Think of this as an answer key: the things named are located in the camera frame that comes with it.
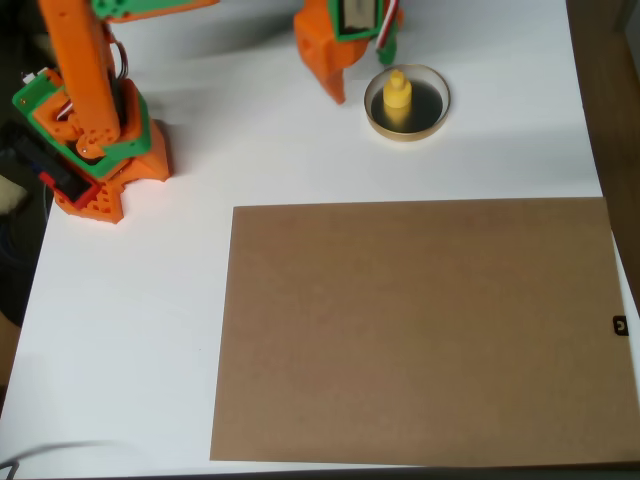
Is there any small yellow bottle-shaped piece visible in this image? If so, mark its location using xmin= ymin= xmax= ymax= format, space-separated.
xmin=382 ymin=69 xmax=413 ymax=110

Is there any round dish with gold rim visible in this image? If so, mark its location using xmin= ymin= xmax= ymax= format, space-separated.
xmin=363 ymin=62 xmax=451 ymax=143

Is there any brown cardboard sheet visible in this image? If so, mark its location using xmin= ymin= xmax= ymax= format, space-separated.
xmin=208 ymin=196 xmax=640 ymax=464

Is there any gripper servo cable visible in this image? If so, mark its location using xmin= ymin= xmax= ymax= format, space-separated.
xmin=373 ymin=0 xmax=404 ymax=54

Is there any thin dark cable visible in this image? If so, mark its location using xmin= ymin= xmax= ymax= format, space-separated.
xmin=0 ymin=440 xmax=126 ymax=480

